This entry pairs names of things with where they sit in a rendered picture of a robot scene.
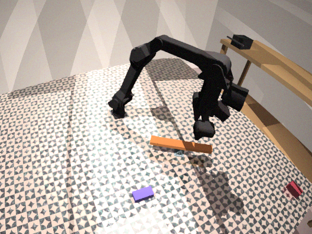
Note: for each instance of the brown and orange bar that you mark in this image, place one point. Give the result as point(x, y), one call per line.
point(181, 145)

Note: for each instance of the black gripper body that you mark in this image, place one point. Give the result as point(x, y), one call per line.
point(203, 127)

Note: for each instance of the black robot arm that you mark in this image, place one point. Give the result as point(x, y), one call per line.
point(216, 73)

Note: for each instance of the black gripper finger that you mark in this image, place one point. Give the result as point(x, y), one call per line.
point(196, 138)
point(196, 116)

